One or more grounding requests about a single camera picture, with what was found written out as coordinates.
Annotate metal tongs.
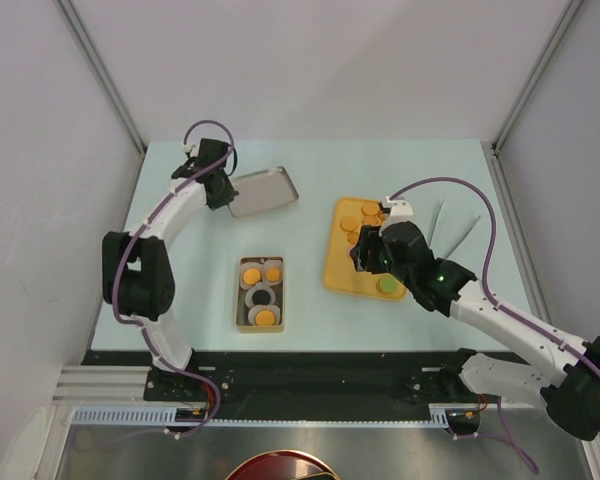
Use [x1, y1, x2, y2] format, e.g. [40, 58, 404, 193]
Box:
[426, 198, 482, 258]

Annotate yellow cookie tin box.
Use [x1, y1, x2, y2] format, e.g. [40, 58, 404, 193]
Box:
[235, 256, 285, 334]

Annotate right aluminium frame post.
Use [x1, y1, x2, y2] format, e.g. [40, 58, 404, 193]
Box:
[490, 0, 586, 154]

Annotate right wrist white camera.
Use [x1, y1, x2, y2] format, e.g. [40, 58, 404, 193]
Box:
[379, 197, 414, 226]

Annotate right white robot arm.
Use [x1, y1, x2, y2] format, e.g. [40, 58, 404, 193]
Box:
[349, 221, 600, 441]

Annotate wrist white camera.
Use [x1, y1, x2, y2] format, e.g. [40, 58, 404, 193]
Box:
[182, 143, 199, 154]
[379, 197, 414, 226]

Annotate aluminium frame post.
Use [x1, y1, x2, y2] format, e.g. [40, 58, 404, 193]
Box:
[53, 0, 148, 158]
[490, 0, 586, 154]

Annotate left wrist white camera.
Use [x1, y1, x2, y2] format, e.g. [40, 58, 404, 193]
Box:
[182, 143, 199, 154]

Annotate silver tin lid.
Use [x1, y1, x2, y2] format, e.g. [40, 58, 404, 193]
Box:
[228, 166, 299, 218]

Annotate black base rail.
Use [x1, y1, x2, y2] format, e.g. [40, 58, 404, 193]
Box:
[82, 349, 496, 421]

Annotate yellow cookie tray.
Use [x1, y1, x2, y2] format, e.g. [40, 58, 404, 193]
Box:
[323, 197, 407, 301]

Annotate left aluminium frame post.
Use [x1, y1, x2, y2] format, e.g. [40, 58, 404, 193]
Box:
[53, 0, 148, 158]

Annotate dark red round object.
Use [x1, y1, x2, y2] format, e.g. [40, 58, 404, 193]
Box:
[226, 450, 340, 480]

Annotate white cable duct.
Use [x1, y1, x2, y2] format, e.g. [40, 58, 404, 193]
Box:
[72, 403, 481, 429]

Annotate green sandwich cookie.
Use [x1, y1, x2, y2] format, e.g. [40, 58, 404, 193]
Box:
[377, 276, 398, 295]

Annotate black cookie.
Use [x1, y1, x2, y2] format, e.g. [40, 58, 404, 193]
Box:
[251, 289, 272, 306]

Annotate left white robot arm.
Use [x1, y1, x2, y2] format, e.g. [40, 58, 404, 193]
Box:
[102, 138, 238, 400]

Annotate orange cookie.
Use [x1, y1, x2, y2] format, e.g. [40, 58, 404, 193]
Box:
[254, 310, 276, 327]
[265, 267, 282, 283]
[242, 267, 262, 286]

